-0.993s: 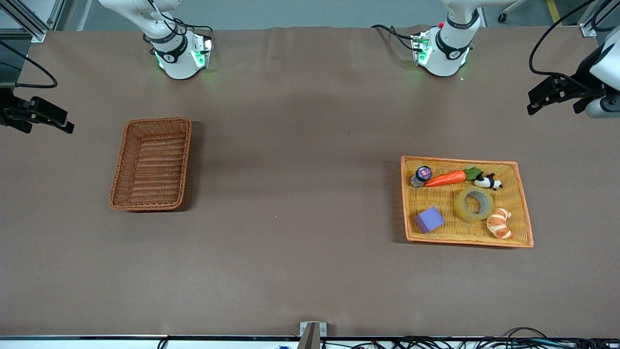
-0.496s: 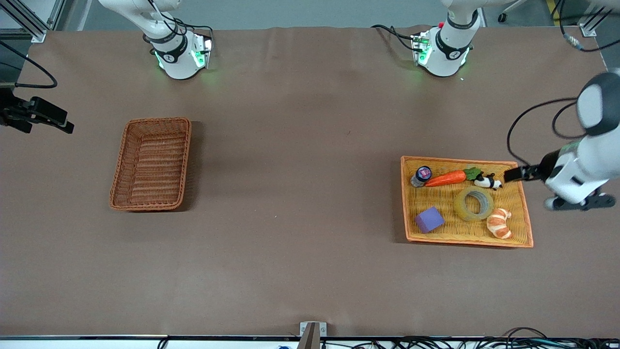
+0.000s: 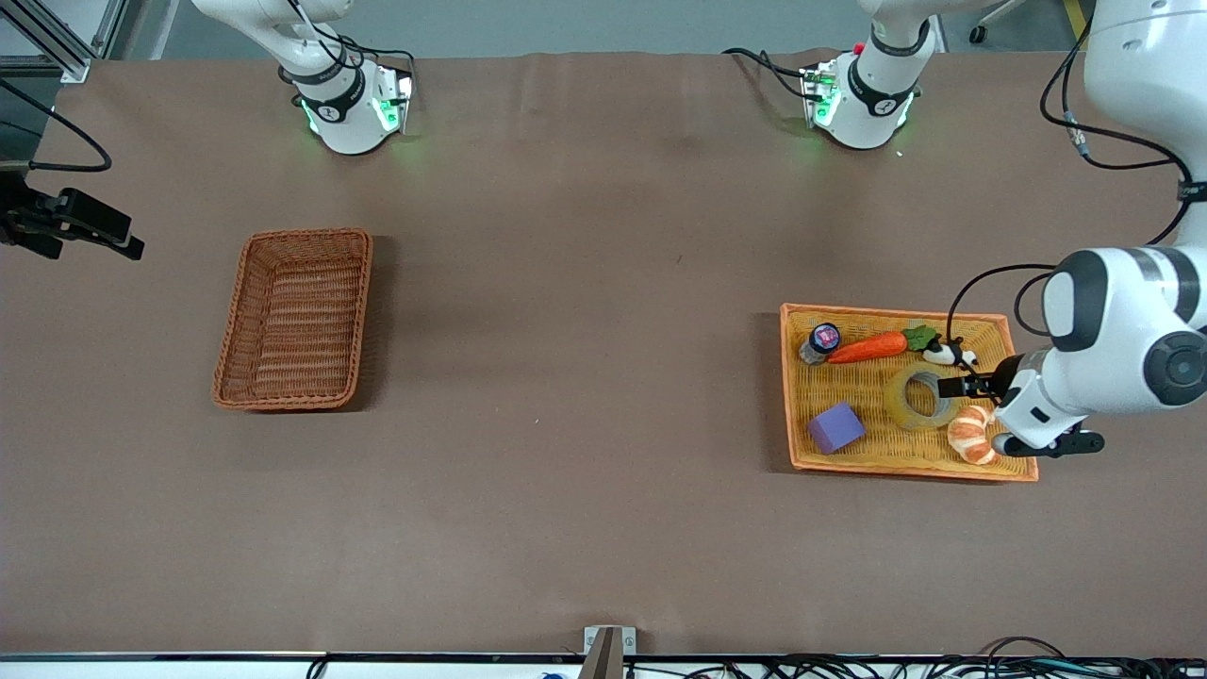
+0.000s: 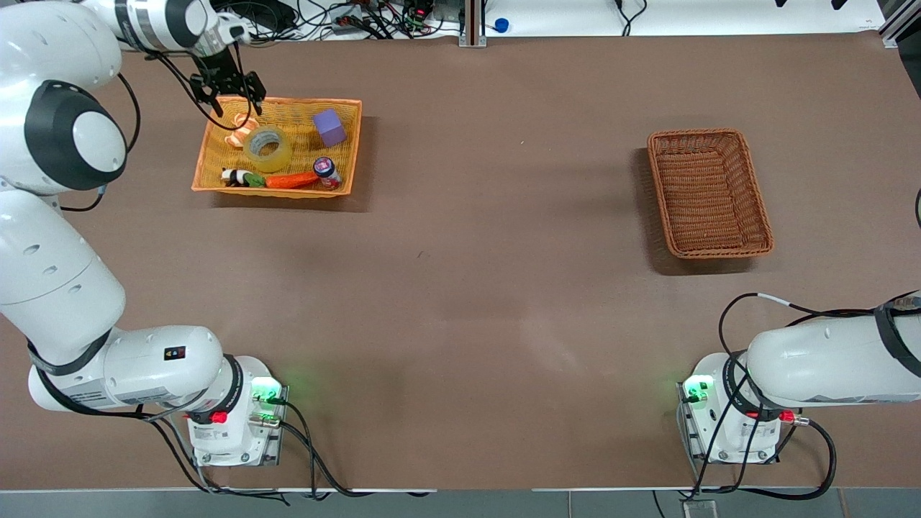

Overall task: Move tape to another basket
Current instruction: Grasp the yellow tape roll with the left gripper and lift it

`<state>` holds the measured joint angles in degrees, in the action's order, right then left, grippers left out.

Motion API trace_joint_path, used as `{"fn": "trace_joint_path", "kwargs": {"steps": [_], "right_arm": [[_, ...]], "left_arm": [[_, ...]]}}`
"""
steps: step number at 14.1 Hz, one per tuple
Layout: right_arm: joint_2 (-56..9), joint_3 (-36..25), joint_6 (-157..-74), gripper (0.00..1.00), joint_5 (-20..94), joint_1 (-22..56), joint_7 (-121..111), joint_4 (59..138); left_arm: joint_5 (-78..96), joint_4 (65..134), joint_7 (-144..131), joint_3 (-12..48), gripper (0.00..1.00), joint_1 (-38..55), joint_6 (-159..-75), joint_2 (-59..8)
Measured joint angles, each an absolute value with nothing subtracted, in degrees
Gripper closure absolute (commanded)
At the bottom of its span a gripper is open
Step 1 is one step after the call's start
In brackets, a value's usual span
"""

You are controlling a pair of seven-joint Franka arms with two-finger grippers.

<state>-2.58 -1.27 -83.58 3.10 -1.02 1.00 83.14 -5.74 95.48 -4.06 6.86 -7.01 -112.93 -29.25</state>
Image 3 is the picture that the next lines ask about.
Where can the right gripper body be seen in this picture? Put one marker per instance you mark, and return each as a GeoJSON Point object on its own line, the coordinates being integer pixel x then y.
{"type": "Point", "coordinates": [21, 219]}

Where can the clear yellowish tape roll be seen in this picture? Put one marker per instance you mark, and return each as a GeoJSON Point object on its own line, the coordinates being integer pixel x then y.
{"type": "Point", "coordinates": [896, 401]}

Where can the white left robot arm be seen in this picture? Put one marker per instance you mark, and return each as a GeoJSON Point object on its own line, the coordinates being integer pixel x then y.
{"type": "Point", "coordinates": [1122, 330]}

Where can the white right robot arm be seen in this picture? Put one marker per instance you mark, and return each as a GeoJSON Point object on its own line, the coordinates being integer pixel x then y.
{"type": "Point", "coordinates": [344, 123]}

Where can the yellow orange wicker basket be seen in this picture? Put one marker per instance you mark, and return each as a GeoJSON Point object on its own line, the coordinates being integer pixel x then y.
{"type": "Point", "coordinates": [849, 387]}

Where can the brown wicker basket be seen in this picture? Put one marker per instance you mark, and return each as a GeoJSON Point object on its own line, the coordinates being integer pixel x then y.
{"type": "Point", "coordinates": [292, 321]}

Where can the black white panda toy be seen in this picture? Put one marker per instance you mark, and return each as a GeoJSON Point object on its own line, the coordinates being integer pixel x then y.
{"type": "Point", "coordinates": [938, 354]}

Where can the toy croissant bread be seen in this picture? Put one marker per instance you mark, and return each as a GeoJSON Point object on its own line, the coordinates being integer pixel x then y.
{"type": "Point", "coordinates": [971, 438]}

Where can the orange toy carrot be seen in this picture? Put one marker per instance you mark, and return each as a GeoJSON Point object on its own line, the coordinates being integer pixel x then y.
{"type": "Point", "coordinates": [872, 347]}

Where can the purple foam block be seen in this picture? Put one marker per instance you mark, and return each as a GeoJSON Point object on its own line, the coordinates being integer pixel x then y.
{"type": "Point", "coordinates": [834, 429]}

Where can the small jar purple lid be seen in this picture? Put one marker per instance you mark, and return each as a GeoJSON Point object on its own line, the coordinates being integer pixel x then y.
{"type": "Point", "coordinates": [822, 339]}

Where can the chair caster leg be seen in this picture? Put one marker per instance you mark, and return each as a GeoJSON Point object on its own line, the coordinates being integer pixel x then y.
{"type": "Point", "coordinates": [977, 34]}

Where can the aluminium frame profile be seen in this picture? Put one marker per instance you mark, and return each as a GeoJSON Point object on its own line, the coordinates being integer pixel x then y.
{"type": "Point", "coordinates": [71, 61]}

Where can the metal table bracket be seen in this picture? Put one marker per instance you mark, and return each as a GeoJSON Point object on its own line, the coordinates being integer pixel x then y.
{"type": "Point", "coordinates": [608, 655]}

